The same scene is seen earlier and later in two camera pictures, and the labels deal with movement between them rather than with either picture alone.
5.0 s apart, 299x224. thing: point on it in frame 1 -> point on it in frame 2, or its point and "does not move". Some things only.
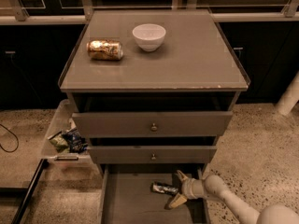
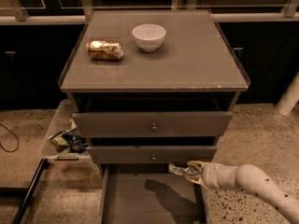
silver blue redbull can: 157,187 -> 186,171
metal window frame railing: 85,10 does not move
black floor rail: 22,191 does not move
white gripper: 188,189 -> 212,175
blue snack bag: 77,143 does not move
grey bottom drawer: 126,196 does not move
